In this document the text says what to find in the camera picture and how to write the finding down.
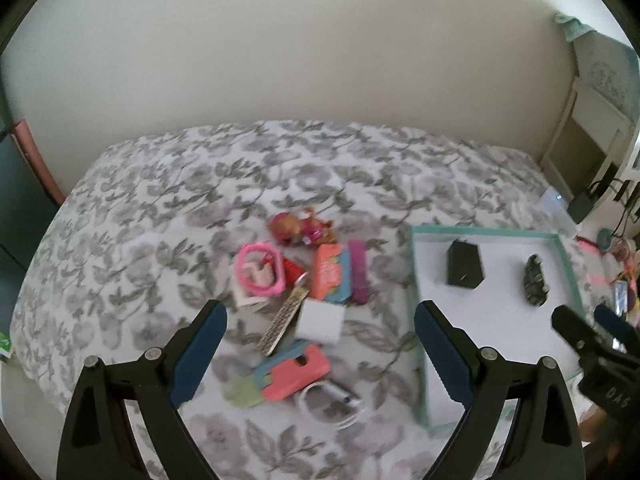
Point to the small red bottle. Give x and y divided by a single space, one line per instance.
292 270

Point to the dark toy car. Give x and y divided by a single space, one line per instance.
535 280

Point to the pile of colourful trinkets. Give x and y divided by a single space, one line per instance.
617 260

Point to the dark blue cabinet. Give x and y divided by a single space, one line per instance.
20 210

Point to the white hair clip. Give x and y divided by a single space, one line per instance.
258 272

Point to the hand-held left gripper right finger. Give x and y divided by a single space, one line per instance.
444 355

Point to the teal cloth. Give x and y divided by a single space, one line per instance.
570 22

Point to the black patterned lighter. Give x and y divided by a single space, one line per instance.
280 322

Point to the teal rimmed white tray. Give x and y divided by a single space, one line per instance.
500 320

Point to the white charger cube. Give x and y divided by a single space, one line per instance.
320 322

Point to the white wooden shelf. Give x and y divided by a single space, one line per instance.
600 105

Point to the small white device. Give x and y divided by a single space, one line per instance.
552 205

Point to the baby doll in pink outfit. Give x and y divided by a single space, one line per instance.
295 225

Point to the black box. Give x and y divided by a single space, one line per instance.
465 265

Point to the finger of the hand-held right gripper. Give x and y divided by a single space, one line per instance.
616 324
572 327

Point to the pink board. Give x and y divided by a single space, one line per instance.
37 160

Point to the grey floral bedspread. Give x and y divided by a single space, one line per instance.
150 200

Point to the black power adapter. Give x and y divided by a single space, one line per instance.
582 205

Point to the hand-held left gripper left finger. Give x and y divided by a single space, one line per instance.
199 352

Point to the purple box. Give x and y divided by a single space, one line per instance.
358 272

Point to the green packet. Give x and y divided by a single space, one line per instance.
4 347

